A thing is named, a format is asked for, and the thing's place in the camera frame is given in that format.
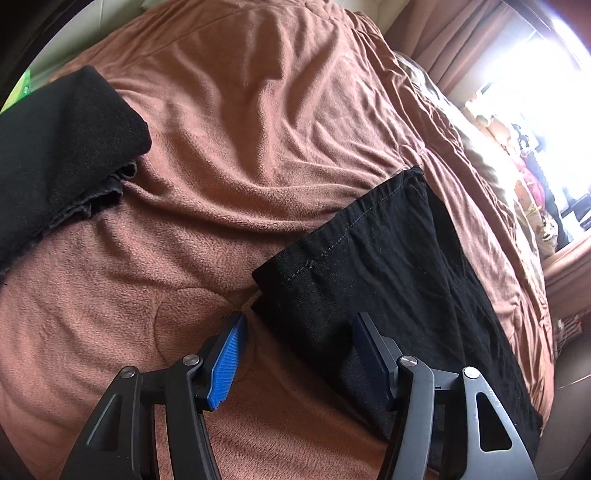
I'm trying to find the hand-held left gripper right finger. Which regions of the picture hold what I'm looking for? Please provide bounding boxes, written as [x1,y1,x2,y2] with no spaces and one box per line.
[352,312,540,480]

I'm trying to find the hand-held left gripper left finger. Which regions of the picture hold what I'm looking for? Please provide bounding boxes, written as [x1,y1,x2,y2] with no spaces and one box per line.
[59,311,247,480]

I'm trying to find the black pants pile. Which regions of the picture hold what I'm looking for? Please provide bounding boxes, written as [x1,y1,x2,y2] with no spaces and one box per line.
[0,65,153,278]

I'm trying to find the beige duvet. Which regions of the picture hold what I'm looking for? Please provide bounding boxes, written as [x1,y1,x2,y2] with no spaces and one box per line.
[394,51,561,264]

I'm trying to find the brown fleece blanket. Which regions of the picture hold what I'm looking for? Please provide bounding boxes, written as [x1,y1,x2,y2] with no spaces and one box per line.
[0,0,555,480]

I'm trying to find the brown plush toy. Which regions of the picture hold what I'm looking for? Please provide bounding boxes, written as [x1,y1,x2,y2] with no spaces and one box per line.
[471,104,509,144]

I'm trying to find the brown curtain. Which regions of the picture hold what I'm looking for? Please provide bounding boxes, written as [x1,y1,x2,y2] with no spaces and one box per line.
[385,0,548,93]

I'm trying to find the green wipes packet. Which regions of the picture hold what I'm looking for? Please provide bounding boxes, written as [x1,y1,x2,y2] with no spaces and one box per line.
[7,69,37,109]

